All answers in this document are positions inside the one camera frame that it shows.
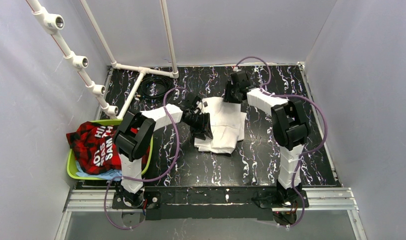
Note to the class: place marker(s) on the green plastic basket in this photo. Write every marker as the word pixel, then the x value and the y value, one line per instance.
pixel 72 165

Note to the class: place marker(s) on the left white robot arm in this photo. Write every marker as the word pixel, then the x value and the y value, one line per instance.
pixel 135 133

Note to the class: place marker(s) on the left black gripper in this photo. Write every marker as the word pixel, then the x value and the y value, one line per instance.
pixel 200 124

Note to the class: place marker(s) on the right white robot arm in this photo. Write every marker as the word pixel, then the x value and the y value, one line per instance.
pixel 290 131

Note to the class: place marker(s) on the white cloth sheet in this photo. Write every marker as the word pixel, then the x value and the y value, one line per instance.
pixel 227 125

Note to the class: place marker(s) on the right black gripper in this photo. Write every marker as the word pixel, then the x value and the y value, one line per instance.
pixel 231 96

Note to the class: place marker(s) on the red black plaid cloth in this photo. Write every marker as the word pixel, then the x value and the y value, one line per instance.
pixel 90 149

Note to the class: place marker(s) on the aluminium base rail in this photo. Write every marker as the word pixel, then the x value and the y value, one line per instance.
pixel 320 199

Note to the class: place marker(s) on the blue cloth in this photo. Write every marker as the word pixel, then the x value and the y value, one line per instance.
pixel 108 175

